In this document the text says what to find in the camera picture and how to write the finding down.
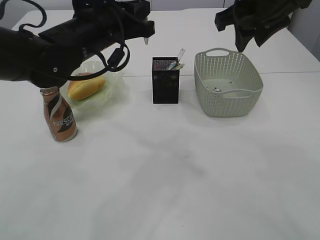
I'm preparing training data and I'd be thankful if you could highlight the pale green plastic basket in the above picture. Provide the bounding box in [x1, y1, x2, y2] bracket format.
[194, 48, 264, 118]

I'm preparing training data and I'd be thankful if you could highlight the grey grip pen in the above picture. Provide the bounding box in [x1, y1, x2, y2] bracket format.
[144, 37, 149, 45]

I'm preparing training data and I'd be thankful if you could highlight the black mesh pen holder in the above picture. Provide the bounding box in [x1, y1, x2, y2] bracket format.
[151, 57, 180, 104]

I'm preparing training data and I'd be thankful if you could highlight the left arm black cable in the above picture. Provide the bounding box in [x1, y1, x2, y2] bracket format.
[0, 0, 131, 82]

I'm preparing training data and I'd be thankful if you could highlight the black covered right gripper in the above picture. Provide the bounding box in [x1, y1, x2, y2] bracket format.
[214, 0, 312, 32]

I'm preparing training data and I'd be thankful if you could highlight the pale green glass plate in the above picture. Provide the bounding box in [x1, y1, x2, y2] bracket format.
[60, 61, 125, 112]

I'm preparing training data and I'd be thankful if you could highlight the yellow bread loaf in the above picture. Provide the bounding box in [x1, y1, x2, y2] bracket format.
[67, 76, 106, 101]

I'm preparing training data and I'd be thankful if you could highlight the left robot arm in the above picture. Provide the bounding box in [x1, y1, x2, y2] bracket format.
[0, 0, 155, 89]

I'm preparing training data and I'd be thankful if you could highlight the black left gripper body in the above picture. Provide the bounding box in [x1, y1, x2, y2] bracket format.
[39, 0, 155, 49]

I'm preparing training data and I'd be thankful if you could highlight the brown coffee drink bottle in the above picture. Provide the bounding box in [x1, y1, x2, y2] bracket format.
[40, 86, 78, 142]

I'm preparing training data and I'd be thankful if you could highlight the clear plastic ruler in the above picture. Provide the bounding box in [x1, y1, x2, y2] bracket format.
[177, 48, 186, 63]

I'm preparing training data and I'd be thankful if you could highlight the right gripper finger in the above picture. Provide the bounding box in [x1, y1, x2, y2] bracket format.
[234, 24, 256, 53]
[254, 23, 289, 47]

